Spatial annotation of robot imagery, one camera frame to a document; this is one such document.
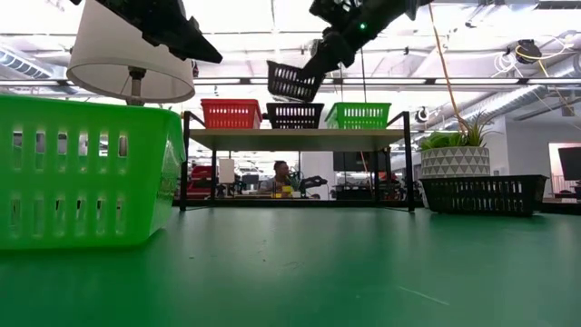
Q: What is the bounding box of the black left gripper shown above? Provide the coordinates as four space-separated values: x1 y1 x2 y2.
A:
97 0 223 64

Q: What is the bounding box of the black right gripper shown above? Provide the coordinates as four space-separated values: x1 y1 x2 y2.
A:
297 0 408 83

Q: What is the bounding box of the black plastic basket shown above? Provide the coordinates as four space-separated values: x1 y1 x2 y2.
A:
418 173 549 217
265 102 326 130
266 60 326 104

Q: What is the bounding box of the green plastic basket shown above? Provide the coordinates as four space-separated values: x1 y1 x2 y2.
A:
324 102 392 131
0 93 186 252

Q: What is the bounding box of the red plastic basket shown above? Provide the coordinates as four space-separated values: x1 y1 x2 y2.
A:
200 98 263 130

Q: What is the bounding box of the white lamp shade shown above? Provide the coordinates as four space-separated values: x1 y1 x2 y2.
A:
66 0 196 108

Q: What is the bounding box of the dark monitor screen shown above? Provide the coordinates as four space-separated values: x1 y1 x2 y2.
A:
332 151 392 173

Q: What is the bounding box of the person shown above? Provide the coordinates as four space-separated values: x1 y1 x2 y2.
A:
258 160 294 194

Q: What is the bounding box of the white board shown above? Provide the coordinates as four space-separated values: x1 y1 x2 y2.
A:
218 157 236 184

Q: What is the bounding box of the red tool cabinet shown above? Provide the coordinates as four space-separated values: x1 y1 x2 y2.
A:
186 164 214 200

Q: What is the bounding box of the potted plant in patterned pot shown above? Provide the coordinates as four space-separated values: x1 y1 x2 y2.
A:
418 111 503 179

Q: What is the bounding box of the wooden shelf with black frame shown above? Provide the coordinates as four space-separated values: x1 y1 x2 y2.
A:
179 110 416 213

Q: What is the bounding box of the yellow hanging cable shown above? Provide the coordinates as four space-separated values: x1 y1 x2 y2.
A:
428 0 469 134

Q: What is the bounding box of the black table frame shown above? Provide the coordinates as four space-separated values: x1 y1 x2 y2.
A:
172 198 581 215

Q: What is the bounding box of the black ceiling cable reel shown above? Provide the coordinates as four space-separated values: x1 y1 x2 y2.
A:
515 38 544 65

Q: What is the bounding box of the dark wall screen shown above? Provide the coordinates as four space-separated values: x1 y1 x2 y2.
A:
557 145 581 183

